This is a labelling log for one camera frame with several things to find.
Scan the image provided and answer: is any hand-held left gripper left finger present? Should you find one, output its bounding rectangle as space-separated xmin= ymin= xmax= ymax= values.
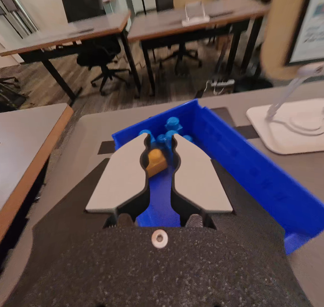
xmin=86 ymin=133 xmax=151 ymax=226

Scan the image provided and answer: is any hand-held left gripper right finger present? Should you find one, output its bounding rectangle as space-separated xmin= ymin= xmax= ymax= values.
xmin=171 ymin=134 xmax=233 ymax=226

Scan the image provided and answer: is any pile of colourful mega blocks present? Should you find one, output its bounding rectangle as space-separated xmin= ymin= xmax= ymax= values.
xmin=138 ymin=116 xmax=194 ymax=178

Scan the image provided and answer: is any blue plastic bin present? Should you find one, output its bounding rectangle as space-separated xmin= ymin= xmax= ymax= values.
xmin=112 ymin=99 xmax=324 ymax=255

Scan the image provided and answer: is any white display stand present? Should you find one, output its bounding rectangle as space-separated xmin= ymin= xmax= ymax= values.
xmin=246 ymin=70 xmax=324 ymax=155

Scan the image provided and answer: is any white power strip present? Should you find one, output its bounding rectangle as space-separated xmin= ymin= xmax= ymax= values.
xmin=206 ymin=79 xmax=236 ymax=95

